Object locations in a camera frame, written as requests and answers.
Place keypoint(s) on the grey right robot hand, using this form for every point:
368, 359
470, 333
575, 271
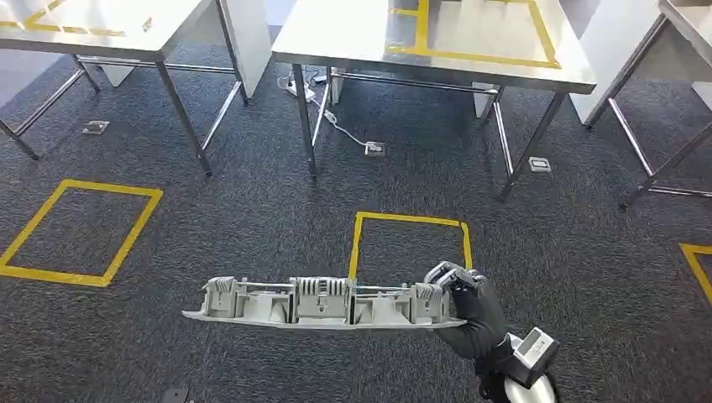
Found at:
478, 317

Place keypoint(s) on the steel table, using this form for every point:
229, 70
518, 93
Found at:
684, 16
100, 28
345, 33

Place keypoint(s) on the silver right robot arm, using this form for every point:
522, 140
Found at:
520, 396

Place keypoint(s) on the yellow tape on table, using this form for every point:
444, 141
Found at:
39, 19
423, 33

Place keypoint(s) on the yellow floor tape square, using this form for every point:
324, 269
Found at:
356, 239
33, 228
698, 270

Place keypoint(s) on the dark floor cover plate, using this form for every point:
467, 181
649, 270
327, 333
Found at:
175, 396

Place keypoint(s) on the steel floor socket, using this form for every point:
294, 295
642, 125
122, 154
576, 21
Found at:
95, 127
375, 149
539, 164

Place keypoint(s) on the pale grey plastic trim part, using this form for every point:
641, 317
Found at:
322, 308

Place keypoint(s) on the white power strip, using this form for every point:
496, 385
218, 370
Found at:
300, 90

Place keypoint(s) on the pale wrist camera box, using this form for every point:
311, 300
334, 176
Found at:
535, 353

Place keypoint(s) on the white upright panel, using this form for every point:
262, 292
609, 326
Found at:
606, 61
250, 39

